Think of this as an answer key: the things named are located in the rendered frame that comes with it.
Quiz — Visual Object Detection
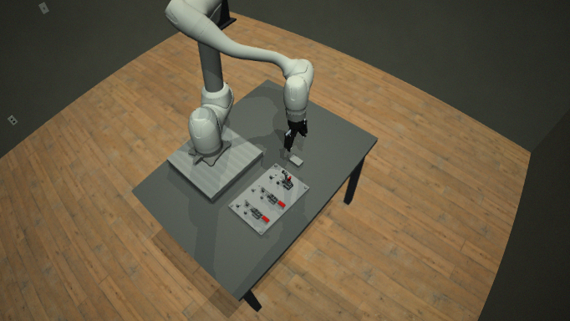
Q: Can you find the black toggle clamp with red handle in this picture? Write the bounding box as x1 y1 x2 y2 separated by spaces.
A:
282 170 293 190

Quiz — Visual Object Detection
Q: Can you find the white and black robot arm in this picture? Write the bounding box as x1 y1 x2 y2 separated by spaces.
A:
165 0 314 166

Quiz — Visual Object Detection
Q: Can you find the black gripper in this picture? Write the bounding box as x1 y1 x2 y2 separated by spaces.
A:
284 119 308 156

